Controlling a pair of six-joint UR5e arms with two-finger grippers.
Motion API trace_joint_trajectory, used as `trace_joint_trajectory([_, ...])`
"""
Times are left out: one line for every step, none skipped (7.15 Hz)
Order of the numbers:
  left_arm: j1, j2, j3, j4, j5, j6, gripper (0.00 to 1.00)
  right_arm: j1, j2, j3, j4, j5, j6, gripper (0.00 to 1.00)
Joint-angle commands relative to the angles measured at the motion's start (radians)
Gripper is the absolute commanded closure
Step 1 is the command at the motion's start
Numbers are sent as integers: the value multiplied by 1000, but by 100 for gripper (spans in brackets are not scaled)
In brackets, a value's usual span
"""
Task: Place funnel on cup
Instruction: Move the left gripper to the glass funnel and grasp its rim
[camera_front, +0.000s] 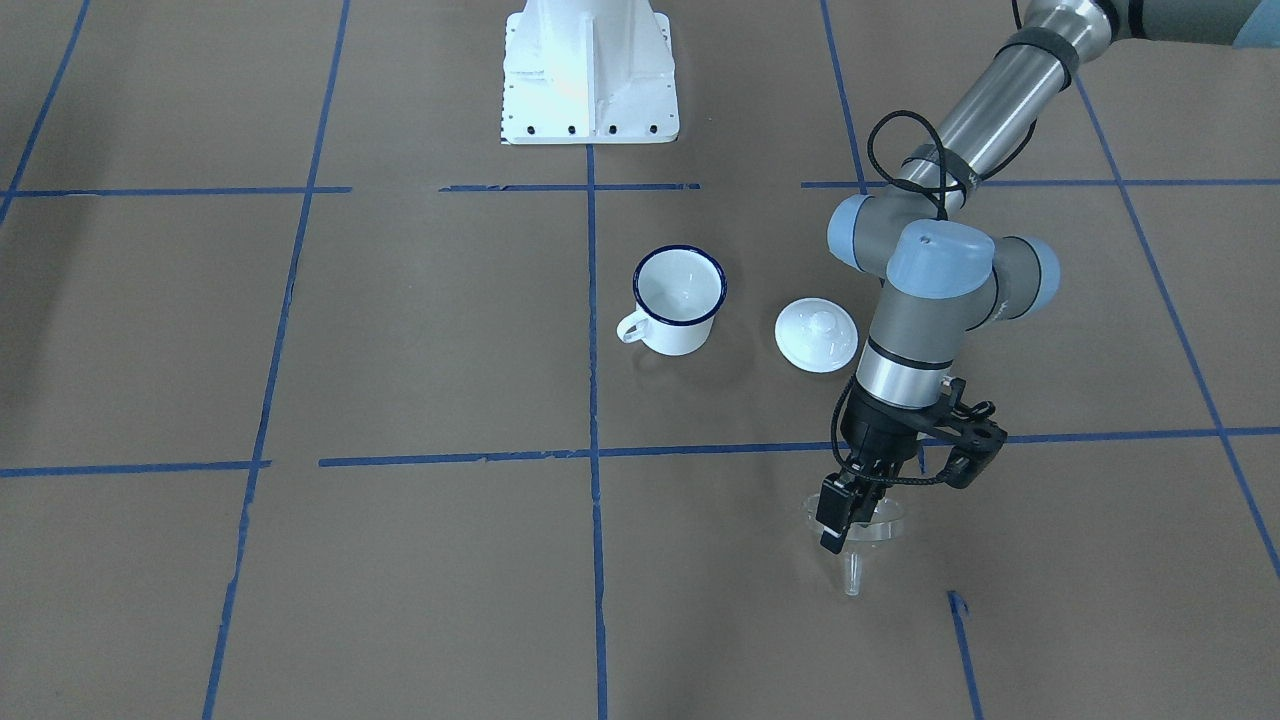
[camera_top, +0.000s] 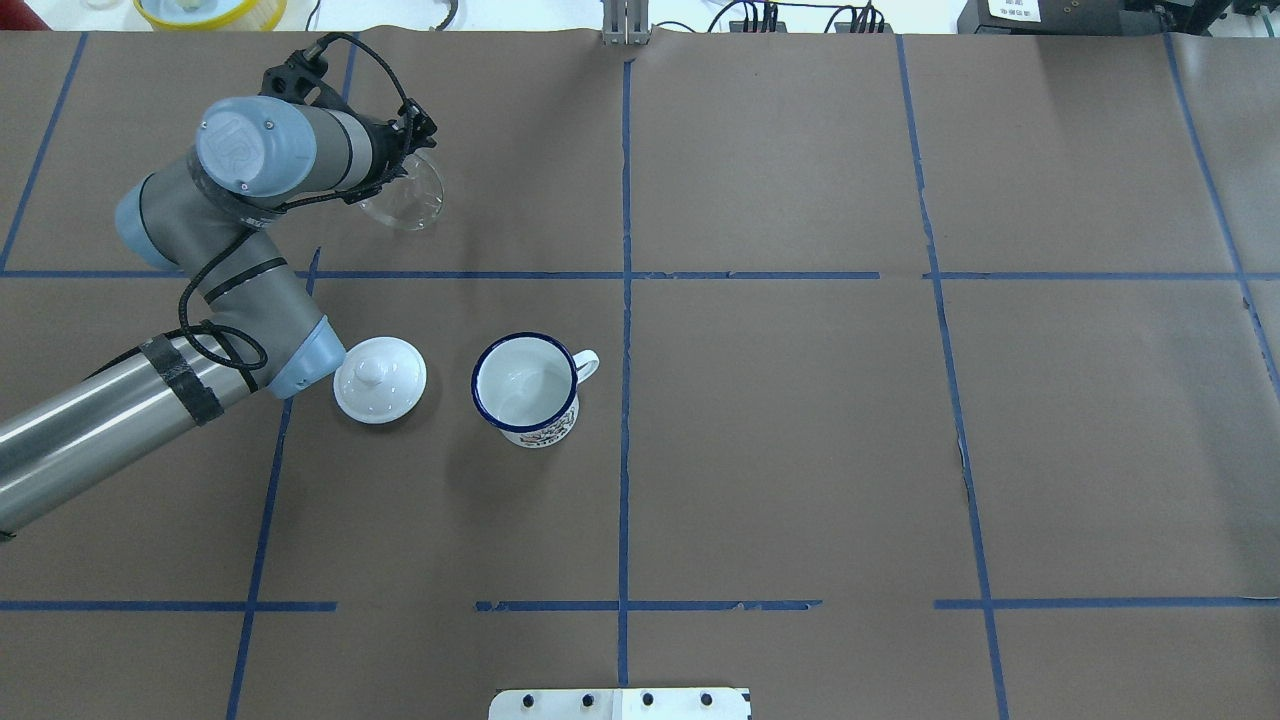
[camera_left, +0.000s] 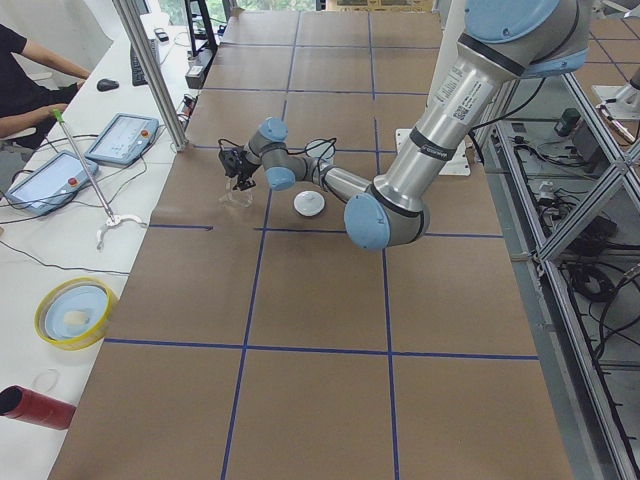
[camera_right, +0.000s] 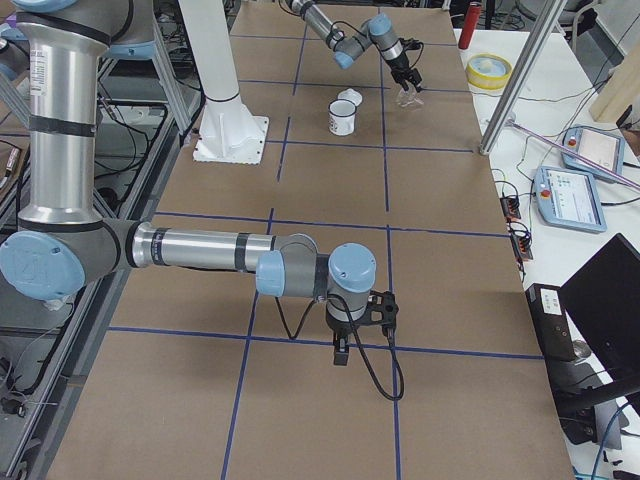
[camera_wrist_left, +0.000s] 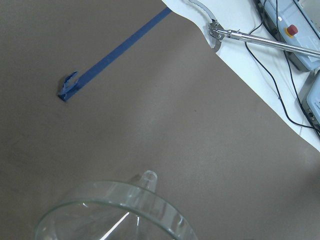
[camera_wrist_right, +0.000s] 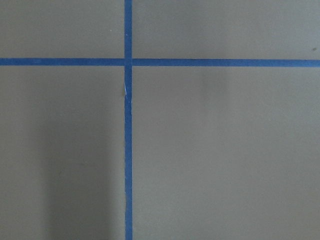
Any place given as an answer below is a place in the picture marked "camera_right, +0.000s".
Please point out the white cup lid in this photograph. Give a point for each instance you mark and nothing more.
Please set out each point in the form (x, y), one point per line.
(351, 95)

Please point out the black box with label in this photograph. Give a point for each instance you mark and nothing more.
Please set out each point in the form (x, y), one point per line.
(550, 322)

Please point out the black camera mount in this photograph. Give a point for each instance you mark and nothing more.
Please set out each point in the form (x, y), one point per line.
(411, 44)
(381, 310)

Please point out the aluminium frame post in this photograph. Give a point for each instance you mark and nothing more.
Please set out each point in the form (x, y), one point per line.
(532, 49)

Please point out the yellow tape roll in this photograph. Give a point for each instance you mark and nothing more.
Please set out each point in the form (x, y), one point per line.
(488, 71)

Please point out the brown paper table cover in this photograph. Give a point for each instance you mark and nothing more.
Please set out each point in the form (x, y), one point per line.
(201, 377)

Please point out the blue teach pendant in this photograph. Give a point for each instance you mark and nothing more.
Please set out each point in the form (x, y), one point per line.
(600, 147)
(569, 199)

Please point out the black monitor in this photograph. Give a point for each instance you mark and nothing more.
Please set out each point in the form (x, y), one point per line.
(602, 300)

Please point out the white enamel patterned cup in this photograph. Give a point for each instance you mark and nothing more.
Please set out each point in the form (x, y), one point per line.
(342, 114)

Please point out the near blue teach pendant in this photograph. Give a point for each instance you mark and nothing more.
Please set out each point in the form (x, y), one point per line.
(569, 199)

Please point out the black orange connector block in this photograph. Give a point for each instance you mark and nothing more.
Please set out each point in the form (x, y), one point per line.
(511, 207)
(521, 243)

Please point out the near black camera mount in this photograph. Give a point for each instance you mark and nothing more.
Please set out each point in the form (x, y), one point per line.
(381, 310)

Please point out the far blue teach pendant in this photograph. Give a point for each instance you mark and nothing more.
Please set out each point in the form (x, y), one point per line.
(600, 147)

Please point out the red cylinder can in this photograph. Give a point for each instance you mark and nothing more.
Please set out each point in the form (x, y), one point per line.
(471, 19)

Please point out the wooden beam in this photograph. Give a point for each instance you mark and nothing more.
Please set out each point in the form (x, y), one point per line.
(620, 92)

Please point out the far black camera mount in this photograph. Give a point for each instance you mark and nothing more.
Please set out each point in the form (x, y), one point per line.
(411, 44)

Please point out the white camera pole base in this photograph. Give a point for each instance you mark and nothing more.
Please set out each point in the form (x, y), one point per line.
(228, 132)

